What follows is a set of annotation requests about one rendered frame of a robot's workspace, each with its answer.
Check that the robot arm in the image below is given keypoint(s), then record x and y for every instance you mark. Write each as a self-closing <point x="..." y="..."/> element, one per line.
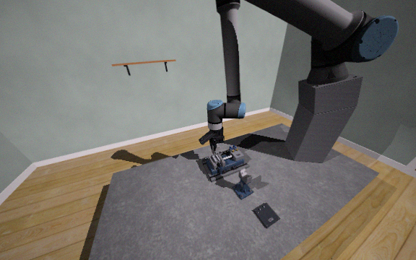
<point x="347" y="37"/>

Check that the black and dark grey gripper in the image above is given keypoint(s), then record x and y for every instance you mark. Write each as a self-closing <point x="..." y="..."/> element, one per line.
<point x="216" y="139"/>

